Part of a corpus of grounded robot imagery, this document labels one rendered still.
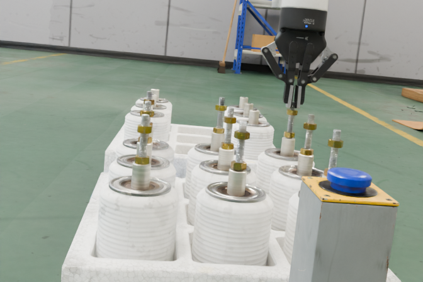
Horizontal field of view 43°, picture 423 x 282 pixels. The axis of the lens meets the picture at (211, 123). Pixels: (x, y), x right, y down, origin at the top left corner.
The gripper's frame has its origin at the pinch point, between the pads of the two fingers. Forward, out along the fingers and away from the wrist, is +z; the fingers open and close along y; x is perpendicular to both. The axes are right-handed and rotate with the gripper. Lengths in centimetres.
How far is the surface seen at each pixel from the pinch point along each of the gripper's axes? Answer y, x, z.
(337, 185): -2.7, -42.0, 3.3
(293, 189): -1.5, -15.9, 11.4
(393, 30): 223, 592, -32
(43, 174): -57, 61, 35
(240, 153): -10.2, -24.8, 5.0
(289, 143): 0.1, -1.1, 7.9
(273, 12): 71, 594, -39
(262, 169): -4.2, -2.1, 12.4
